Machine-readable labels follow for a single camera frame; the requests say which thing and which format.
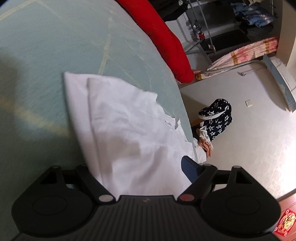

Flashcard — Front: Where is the white t-shirt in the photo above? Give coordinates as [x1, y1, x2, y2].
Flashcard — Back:
[64, 72, 195, 198]

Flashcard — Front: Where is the pile of folded clothes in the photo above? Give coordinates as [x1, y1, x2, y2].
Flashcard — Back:
[192, 126, 213, 164]

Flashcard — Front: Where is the navy star-patterned garment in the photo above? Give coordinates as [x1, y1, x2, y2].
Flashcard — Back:
[198, 98, 232, 141]

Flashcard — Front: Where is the red paper decoration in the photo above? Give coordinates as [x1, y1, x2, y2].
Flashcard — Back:
[274, 209, 295, 237]

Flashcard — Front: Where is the metal drying rack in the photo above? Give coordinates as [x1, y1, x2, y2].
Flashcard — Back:
[183, 1, 216, 64]

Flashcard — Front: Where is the pink striped curtain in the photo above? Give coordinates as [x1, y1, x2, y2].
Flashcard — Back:
[207, 37, 278, 71]

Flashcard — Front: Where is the red quilt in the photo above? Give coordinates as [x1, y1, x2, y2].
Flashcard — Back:
[118, 0, 195, 83]

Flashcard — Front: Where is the teal plaid bed blanket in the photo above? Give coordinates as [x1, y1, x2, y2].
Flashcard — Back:
[1, 1, 192, 240]

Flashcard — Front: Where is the black hanging jacket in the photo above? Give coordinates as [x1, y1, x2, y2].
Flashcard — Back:
[149, 0, 189, 22]

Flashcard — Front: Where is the white wall switch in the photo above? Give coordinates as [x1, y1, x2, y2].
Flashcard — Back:
[245, 100, 253, 108]

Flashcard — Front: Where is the wall air conditioner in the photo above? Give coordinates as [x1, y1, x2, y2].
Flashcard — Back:
[263, 54, 295, 113]

